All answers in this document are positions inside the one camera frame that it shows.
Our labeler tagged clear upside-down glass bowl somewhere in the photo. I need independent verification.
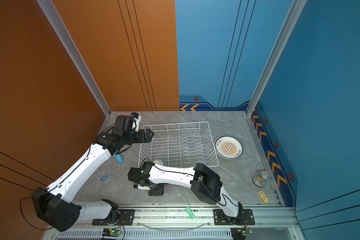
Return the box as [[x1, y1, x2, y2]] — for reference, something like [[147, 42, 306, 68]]
[[152, 160, 164, 166]]

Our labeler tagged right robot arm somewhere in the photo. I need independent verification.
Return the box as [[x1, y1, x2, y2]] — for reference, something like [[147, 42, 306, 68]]
[[128, 162, 245, 225]]

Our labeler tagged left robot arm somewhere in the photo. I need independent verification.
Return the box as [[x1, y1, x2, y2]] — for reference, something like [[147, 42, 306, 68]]
[[31, 113, 154, 232]]

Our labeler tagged left circuit board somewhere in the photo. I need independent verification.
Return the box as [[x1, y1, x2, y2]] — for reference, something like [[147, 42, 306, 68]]
[[102, 228, 123, 240]]

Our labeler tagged circuit board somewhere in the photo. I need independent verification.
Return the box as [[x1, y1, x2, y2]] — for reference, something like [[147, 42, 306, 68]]
[[102, 228, 123, 240], [231, 228, 253, 240]]

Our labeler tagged right circuit board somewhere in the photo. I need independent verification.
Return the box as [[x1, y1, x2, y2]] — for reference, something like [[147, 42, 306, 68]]
[[231, 228, 253, 240]]

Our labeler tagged yellow block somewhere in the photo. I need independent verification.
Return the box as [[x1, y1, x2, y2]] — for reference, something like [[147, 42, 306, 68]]
[[258, 191, 270, 204]]

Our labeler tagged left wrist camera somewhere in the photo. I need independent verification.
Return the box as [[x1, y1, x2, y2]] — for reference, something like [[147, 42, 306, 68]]
[[130, 113, 142, 132]]

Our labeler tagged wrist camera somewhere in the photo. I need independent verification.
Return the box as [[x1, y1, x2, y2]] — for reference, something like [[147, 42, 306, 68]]
[[134, 183, 151, 191], [130, 113, 142, 132]]

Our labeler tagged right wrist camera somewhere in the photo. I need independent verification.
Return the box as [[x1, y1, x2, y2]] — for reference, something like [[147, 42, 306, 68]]
[[134, 183, 151, 191]]

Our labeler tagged blue cylinder handle tool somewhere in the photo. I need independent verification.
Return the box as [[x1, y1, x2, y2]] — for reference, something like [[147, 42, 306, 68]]
[[114, 154, 124, 164]]

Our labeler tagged green clip on rail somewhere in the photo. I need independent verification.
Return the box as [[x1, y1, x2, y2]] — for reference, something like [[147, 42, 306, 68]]
[[185, 207, 195, 220]]

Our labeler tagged white wire dish rack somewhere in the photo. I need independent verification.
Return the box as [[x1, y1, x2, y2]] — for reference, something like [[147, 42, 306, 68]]
[[138, 122, 219, 168]]

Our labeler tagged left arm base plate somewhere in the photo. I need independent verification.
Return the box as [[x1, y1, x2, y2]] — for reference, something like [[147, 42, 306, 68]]
[[92, 209, 135, 226]]

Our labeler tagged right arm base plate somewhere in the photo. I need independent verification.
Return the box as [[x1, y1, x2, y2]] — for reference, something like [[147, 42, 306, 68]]
[[213, 209, 255, 226]]

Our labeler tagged aluminium front rail frame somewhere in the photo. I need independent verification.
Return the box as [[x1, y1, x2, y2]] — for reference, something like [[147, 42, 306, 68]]
[[43, 204, 305, 240]]

